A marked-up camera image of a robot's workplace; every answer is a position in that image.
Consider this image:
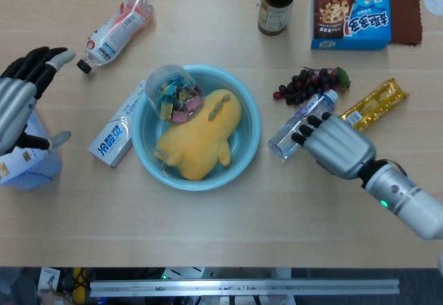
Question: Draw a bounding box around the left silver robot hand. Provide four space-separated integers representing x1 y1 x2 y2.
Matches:
0 46 76 157

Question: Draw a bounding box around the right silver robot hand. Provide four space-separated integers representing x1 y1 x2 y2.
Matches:
291 112 377 181

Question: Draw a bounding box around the clear water bottle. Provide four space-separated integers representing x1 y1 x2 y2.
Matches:
268 89 339 160

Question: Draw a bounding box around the blue chocolate cookie box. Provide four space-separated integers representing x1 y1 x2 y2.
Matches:
309 0 393 50

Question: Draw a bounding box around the yellow plush toy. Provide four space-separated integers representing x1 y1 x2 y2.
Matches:
154 89 243 181

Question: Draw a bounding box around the clear jar of binder clips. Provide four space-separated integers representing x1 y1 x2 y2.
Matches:
145 64 205 125

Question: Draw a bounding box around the light blue plastic bowl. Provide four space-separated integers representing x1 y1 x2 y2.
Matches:
130 64 261 192

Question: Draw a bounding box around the gold foil snack pack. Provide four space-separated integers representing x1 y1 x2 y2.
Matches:
341 78 409 132

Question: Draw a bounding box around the blue tissue pack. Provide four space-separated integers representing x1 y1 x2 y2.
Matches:
0 111 64 191

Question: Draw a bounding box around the purple grape bunch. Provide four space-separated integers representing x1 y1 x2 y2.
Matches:
272 66 351 106

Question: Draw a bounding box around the white toothpaste box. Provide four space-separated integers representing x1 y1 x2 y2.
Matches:
87 79 148 169

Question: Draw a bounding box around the clear drink bottle pink label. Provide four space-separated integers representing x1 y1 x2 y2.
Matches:
76 0 155 75

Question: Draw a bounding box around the brown cloth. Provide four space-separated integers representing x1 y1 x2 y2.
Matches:
358 0 424 46

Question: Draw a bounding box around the dark tea bottle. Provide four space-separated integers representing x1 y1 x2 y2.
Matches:
257 0 297 37

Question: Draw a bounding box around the white round table grommet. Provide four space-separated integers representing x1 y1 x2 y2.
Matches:
423 0 443 17

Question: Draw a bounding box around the white paper card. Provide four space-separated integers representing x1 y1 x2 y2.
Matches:
37 267 62 294

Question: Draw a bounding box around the yellow netted object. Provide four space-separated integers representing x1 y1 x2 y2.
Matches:
71 267 87 305

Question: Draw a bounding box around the aluminium rail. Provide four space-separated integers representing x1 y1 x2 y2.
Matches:
89 278 400 298

